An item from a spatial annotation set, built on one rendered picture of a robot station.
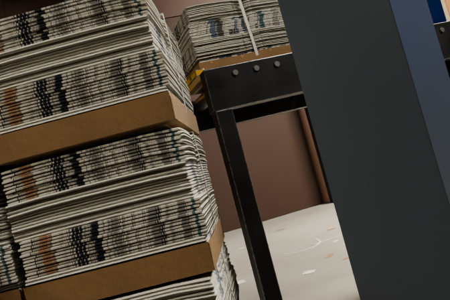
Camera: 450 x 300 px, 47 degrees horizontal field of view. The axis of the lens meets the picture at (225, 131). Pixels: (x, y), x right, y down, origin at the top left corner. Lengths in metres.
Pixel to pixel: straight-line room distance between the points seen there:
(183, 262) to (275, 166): 4.08
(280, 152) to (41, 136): 4.13
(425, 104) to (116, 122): 0.50
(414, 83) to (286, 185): 4.03
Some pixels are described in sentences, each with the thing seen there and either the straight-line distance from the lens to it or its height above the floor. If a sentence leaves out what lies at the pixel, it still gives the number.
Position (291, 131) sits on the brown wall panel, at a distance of 4.95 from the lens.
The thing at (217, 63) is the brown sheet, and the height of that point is 0.84.
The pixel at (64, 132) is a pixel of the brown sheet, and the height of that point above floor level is 0.63.
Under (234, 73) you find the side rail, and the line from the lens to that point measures 1.48.
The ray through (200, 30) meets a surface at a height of 0.95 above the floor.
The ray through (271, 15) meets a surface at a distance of 1.72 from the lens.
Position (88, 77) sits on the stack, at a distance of 0.83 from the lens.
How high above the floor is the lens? 0.51
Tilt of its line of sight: 4 degrees up
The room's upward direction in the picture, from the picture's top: 15 degrees counter-clockwise
